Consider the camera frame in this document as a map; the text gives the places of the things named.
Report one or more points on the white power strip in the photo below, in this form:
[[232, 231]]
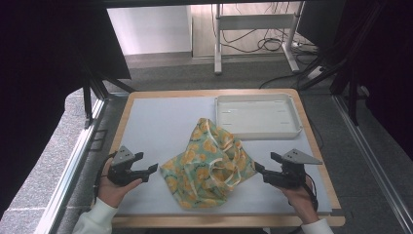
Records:
[[315, 72]]

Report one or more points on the person's right hand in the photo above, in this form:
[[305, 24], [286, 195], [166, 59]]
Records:
[[300, 201]]

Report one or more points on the aluminium rail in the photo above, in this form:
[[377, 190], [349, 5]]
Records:
[[69, 169], [373, 162]]

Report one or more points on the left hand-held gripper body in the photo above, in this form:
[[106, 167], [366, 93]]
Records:
[[121, 169]]

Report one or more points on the dark curtain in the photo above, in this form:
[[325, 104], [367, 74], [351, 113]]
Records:
[[389, 71], [39, 81]]

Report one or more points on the person's left hand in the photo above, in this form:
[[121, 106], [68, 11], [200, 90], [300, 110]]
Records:
[[112, 191]]

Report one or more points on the white metal desk frame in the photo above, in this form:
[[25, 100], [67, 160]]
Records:
[[253, 22]]

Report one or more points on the grey table mat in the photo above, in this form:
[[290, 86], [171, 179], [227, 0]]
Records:
[[162, 130]]

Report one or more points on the white plastic tray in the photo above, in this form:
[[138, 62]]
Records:
[[258, 117]]

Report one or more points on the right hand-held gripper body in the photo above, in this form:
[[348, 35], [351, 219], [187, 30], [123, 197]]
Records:
[[289, 174]]

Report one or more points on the green yellow patterned cloth bag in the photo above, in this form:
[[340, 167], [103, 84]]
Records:
[[207, 169]]

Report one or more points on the white panel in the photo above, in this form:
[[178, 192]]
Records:
[[149, 29]]

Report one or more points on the dark floor plate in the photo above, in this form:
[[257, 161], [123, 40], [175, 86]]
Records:
[[98, 140]]

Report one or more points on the black metal stand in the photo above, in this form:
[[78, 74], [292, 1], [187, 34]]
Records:
[[92, 94], [344, 65]]

